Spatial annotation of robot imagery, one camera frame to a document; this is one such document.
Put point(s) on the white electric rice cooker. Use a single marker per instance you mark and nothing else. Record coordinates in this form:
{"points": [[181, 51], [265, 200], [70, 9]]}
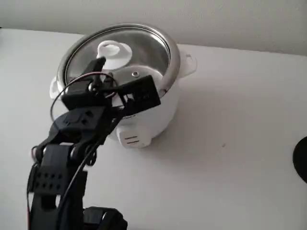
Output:
{"points": [[153, 119]]}

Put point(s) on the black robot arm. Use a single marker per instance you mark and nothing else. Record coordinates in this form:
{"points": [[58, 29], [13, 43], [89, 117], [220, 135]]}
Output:
{"points": [[48, 177]]}

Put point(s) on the black round object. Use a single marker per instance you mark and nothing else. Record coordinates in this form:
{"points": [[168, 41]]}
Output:
{"points": [[302, 160]]}

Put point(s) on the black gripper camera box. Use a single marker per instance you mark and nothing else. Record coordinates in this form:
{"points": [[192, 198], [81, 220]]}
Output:
{"points": [[144, 93]]}

